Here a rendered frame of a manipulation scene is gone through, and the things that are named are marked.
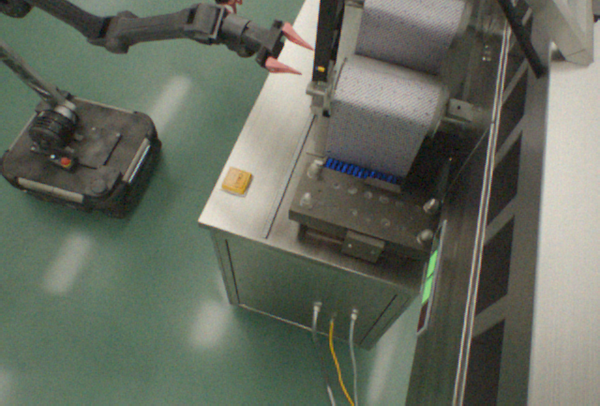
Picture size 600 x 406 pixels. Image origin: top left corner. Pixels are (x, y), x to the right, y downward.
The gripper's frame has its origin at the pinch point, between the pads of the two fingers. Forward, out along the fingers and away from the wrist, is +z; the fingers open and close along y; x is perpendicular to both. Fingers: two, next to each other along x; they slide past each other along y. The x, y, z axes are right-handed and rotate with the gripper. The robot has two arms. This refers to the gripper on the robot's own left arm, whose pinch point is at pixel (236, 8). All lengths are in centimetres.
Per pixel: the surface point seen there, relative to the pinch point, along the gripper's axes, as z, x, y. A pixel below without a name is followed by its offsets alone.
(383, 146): 5, -60, -50
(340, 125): -3, -50, -49
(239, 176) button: 12, -17, -59
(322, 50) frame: 4.3, -34.4, -16.0
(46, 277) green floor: 67, 99, -92
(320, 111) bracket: 1, -41, -42
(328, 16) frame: -7.8, -39.4, -14.9
